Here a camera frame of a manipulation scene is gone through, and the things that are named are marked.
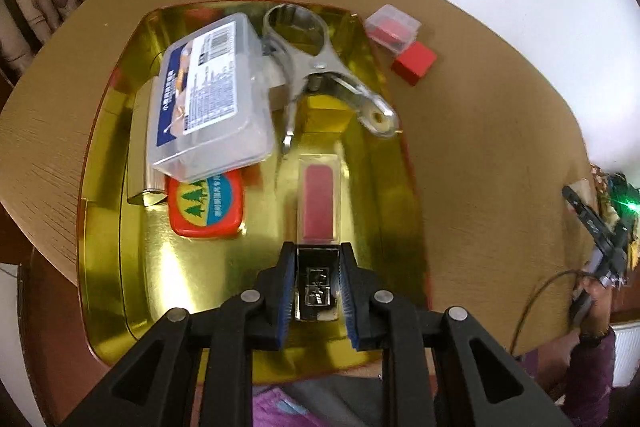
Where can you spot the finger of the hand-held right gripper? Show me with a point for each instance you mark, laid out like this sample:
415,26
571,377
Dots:
587,219

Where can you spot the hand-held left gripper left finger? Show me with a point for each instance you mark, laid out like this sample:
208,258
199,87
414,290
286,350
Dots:
283,302

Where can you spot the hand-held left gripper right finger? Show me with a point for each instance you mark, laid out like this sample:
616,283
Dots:
348,302

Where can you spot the gold rectangular tray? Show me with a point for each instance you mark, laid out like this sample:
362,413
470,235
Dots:
370,217

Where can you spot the clear case with red insert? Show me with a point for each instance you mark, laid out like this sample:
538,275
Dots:
318,197

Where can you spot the clear plastic box blue label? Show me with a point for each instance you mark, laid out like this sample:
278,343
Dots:
210,77

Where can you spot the steel spring clamp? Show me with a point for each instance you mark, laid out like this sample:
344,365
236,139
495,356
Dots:
305,62

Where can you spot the person's right forearm purple sleeve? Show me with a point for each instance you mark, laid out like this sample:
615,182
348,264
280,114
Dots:
590,382

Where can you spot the person's right hand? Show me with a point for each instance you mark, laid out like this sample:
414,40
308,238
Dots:
595,312

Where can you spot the colourful patterned cloth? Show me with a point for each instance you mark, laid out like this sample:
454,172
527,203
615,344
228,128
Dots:
602,182

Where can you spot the person's grey trouser leg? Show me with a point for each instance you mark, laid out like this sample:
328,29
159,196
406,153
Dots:
340,402

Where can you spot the person's purple garment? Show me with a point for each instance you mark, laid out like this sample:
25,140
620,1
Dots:
280,409

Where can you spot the white radiator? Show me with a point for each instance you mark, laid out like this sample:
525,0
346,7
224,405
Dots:
627,357

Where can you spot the orange tin with tree print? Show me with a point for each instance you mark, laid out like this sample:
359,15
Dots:
205,207

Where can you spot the red block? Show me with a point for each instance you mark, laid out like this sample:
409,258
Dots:
412,64

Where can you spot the small clear box red contents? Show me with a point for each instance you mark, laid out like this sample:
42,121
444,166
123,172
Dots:
392,27

